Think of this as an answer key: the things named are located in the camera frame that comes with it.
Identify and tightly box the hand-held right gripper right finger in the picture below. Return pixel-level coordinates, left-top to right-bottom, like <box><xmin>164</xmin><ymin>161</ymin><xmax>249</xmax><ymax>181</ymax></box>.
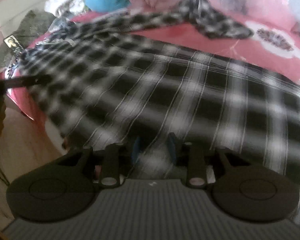
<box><xmin>166</xmin><ymin>132</ymin><xmax>251</xmax><ymax>190</ymax></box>

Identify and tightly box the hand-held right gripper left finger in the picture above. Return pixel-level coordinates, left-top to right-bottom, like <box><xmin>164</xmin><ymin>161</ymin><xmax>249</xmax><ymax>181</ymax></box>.
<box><xmin>57</xmin><ymin>136</ymin><xmax>142</xmax><ymax>190</ymax></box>

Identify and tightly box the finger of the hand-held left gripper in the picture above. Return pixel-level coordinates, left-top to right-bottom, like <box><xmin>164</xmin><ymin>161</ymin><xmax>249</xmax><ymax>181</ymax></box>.
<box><xmin>4</xmin><ymin>76</ymin><xmax>52</xmax><ymax>89</ymax></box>

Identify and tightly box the black white plaid shirt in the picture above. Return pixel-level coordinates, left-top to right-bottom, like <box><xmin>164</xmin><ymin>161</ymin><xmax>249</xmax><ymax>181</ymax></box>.
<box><xmin>20</xmin><ymin>0</ymin><xmax>300</xmax><ymax>230</ymax></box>

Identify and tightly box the smartphone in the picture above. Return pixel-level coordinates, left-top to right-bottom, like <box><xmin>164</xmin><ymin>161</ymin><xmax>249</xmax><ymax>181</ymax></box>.
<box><xmin>4</xmin><ymin>35</ymin><xmax>23</xmax><ymax>53</ymax></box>

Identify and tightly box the grey green floral pillow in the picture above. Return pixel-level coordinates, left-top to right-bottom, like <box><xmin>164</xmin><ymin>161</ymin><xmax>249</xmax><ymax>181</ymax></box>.
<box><xmin>0</xmin><ymin>10</ymin><xmax>57</xmax><ymax>72</ymax></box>

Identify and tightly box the white fluffy blanket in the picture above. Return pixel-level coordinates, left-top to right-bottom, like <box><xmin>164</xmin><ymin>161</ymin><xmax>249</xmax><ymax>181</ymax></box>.
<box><xmin>44</xmin><ymin>0</ymin><xmax>88</xmax><ymax>18</ymax></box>

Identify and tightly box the pink floral bedsheet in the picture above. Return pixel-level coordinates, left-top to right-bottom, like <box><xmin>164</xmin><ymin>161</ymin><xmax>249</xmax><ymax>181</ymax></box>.
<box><xmin>0</xmin><ymin>6</ymin><xmax>300</xmax><ymax>120</ymax></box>

